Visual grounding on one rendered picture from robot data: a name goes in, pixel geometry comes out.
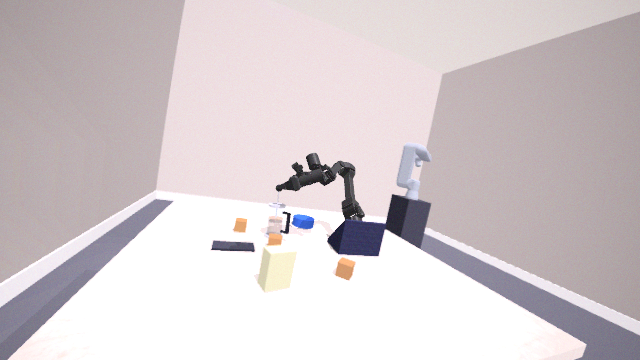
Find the tan cube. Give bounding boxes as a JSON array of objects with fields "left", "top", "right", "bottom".
[
  {"left": 335, "top": 258, "right": 356, "bottom": 280},
  {"left": 267, "top": 234, "right": 282, "bottom": 246},
  {"left": 234, "top": 218, "right": 247, "bottom": 233}
]

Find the cream rectangular block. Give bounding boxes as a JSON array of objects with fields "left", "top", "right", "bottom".
[{"left": 258, "top": 245, "right": 297, "bottom": 292}]

